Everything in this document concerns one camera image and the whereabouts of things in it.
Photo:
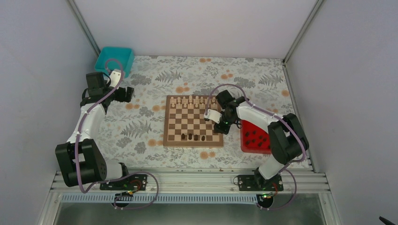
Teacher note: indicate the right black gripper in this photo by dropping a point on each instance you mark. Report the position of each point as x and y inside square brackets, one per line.
[224, 131]

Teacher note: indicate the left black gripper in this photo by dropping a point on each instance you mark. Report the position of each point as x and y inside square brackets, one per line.
[121, 98]

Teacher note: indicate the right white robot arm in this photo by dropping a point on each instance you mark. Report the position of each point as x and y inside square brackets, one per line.
[287, 139]

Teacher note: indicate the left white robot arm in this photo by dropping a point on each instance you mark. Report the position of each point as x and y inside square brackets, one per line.
[79, 158]

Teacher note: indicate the white chess pieces row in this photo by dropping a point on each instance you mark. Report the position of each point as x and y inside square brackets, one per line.
[187, 101]

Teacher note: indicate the red plastic tray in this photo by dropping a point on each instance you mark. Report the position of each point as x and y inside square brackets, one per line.
[254, 139]

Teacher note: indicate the teal plastic bin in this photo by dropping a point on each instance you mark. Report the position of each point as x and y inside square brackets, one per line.
[123, 55]

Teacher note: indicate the wooden chessboard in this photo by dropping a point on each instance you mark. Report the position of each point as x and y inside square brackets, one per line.
[185, 121]

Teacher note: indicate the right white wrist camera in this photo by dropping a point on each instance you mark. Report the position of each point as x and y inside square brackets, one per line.
[212, 115]

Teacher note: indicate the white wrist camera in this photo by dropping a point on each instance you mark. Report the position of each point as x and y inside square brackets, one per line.
[212, 115]
[115, 77]

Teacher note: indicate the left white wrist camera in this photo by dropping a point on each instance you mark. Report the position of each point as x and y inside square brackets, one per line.
[115, 77]

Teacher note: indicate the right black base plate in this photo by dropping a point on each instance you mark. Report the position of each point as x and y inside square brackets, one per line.
[252, 183]

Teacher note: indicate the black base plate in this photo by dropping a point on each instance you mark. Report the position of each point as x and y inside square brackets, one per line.
[252, 183]
[132, 183]

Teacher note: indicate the aluminium mounting rail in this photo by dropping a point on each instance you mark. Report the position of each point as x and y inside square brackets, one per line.
[196, 197]

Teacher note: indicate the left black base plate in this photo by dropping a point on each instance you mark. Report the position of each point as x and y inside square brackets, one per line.
[132, 183]

